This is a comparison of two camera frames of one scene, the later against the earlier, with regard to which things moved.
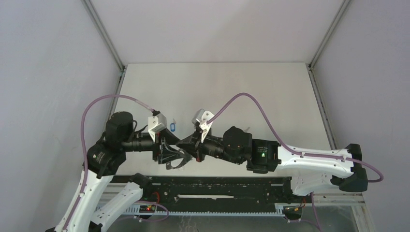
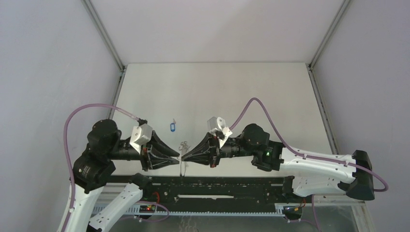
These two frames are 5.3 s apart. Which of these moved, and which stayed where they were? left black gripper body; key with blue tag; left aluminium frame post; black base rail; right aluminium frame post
Moved: left black gripper body
Stayed: key with blue tag; black base rail; left aluminium frame post; right aluminium frame post
